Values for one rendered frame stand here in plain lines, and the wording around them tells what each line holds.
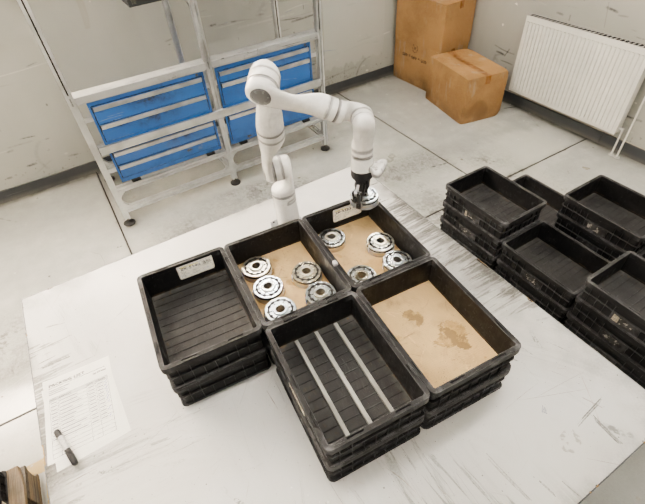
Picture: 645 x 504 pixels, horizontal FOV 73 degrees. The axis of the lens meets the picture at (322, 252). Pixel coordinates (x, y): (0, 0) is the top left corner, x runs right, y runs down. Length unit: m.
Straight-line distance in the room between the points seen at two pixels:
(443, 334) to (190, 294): 0.85
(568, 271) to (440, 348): 1.14
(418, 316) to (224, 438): 0.69
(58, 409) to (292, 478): 0.78
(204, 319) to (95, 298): 0.56
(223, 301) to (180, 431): 0.42
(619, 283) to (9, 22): 3.78
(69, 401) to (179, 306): 0.44
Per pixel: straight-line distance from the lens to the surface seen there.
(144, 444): 1.48
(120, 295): 1.87
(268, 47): 3.21
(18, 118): 3.92
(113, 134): 3.09
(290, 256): 1.60
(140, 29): 3.83
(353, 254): 1.59
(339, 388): 1.28
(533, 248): 2.43
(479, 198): 2.48
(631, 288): 2.26
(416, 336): 1.38
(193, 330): 1.47
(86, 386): 1.66
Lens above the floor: 1.96
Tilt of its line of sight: 45 degrees down
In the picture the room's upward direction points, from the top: 5 degrees counter-clockwise
